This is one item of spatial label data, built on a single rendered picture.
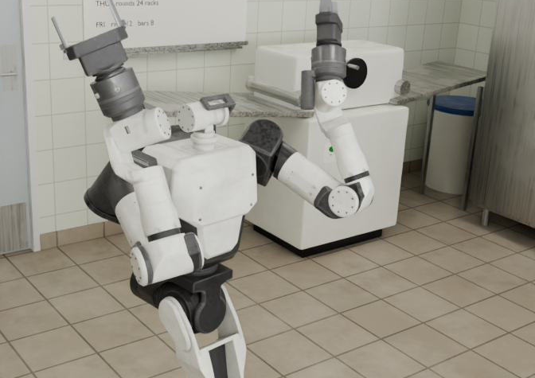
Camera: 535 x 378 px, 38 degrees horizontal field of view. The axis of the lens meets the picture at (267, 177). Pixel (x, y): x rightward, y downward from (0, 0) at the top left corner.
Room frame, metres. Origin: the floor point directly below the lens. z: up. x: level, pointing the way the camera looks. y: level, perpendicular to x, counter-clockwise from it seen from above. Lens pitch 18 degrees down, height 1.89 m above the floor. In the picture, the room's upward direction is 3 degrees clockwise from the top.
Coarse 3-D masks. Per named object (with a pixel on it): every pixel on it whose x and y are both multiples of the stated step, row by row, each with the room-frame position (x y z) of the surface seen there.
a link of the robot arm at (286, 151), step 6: (282, 144) 1.90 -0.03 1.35; (276, 150) 1.90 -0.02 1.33; (282, 150) 1.88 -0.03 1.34; (288, 150) 1.88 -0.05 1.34; (294, 150) 1.89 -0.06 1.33; (276, 156) 1.89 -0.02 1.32; (282, 156) 1.87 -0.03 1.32; (288, 156) 1.87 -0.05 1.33; (276, 162) 1.87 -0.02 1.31; (282, 162) 1.86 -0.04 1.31; (276, 168) 1.86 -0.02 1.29; (276, 174) 1.87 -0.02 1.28
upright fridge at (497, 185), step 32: (512, 0) 4.80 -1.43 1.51; (512, 32) 4.77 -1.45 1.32; (512, 64) 4.75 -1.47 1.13; (512, 96) 4.72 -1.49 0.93; (480, 128) 4.88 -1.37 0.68; (512, 128) 4.69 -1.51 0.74; (480, 160) 4.85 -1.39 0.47; (512, 160) 4.66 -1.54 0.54; (480, 192) 4.82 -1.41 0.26; (512, 192) 4.63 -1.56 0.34
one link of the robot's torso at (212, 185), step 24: (168, 144) 1.78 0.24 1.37; (192, 144) 1.79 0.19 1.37; (216, 144) 1.80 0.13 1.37; (240, 144) 1.81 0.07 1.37; (168, 168) 1.65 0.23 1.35; (192, 168) 1.65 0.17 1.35; (216, 168) 1.69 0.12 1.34; (240, 168) 1.74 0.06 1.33; (192, 192) 1.64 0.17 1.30; (216, 192) 1.68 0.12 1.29; (240, 192) 1.74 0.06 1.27; (192, 216) 1.63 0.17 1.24; (216, 216) 1.68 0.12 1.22; (240, 216) 1.75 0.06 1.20; (216, 240) 1.70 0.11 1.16; (216, 264) 1.76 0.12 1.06
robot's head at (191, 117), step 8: (184, 104) 1.73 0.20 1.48; (192, 104) 1.73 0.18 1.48; (200, 104) 1.74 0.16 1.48; (184, 112) 1.73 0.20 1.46; (192, 112) 1.71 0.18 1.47; (200, 112) 1.72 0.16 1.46; (208, 112) 1.73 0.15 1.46; (216, 112) 1.76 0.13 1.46; (224, 112) 1.78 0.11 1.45; (184, 120) 1.73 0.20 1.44; (192, 120) 1.71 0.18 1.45; (200, 120) 1.71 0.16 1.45; (208, 120) 1.73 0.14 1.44; (216, 120) 1.76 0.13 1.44; (224, 120) 1.78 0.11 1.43; (184, 128) 1.73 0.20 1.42; (192, 128) 1.71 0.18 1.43; (200, 128) 1.72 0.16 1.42; (208, 128) 1.75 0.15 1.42; (192, 136) 1.75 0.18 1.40; (200, 136) 1.74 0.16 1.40; (208, 136) 1.74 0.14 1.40; (216, 136) 1.77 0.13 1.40
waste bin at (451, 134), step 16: (448, 96) 5.94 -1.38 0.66; (464, 96) 5.97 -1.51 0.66; (448, 112) 5.53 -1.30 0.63; (464, 112) 5.47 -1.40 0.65; (480, 112) 5.48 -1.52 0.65; (432, 128) 5.64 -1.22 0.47; (448, 128) 5.53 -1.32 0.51; (464, 128) 5.49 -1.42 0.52; (432, 144) 5.63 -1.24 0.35; (448, 144) 5.53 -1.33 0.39; (464, 144) 5.49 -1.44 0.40; (432, 160) 5.62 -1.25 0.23; (448, 160) 5.53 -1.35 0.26; (464, 160) 5.50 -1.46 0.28; (432, 176) 5.62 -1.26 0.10; (448, 176) 5.53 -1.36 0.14; (464, 176) 5.51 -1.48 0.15; (448, 192) 5.53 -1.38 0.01
